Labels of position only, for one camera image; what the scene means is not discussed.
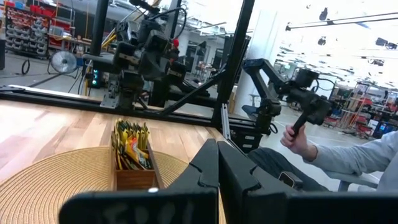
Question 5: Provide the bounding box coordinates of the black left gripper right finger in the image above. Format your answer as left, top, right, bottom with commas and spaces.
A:
218, 141, 398, 224

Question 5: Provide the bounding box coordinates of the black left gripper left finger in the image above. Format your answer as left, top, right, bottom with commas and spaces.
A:
58, 139, 220, 224

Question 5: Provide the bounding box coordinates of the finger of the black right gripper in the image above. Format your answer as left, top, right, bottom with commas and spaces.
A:
154, 54, 170, 82
138, 52, 155, 81

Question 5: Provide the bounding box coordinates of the dark wooden tea box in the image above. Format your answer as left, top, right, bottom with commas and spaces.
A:
110, 130, 165, 192

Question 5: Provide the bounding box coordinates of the black pole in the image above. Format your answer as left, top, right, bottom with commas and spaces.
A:
89, 0, 110, 57
167, 0, 184, 40

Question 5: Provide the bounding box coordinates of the black computer tower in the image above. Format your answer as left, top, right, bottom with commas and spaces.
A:
88, 67, 103, 90

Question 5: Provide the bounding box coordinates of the black labelled base box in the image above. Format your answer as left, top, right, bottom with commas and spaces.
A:
229, 119, 274, 154

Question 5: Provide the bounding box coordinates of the person's hand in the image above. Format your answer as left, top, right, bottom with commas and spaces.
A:
280, 124, 318, 162

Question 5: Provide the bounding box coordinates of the grey floor fan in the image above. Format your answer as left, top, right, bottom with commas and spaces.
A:
49, 50, 78, 75

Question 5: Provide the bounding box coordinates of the silver aluminium extrusion piece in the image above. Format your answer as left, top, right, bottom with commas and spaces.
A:
220, 103, 233, 141

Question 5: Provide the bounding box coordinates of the white pillar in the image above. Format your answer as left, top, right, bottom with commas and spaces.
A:
234, 9, 280, 119

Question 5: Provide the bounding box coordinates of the person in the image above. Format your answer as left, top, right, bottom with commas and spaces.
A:
248, 124, 398, 192

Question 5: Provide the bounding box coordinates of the parts bin rack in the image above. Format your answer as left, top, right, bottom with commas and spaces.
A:
4, 1, 53, 60

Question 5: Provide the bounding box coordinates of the round woven beige placemat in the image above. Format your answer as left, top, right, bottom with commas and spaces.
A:
0, 146, 228, 224

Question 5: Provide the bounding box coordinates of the wooden storage rack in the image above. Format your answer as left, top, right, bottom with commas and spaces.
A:
337, 82, 398, 140

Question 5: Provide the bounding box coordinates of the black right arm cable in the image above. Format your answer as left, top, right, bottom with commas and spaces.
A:
148, 6, 188, 40

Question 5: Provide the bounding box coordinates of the yellow hose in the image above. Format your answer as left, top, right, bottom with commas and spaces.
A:
102, 18, 127, 47

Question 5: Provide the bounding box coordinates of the black aluminium rig frame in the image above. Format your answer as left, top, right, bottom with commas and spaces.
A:
0, 0, 274, 153

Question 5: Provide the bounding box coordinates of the black cable coil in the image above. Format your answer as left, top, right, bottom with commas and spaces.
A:
20, 58, 32, 76

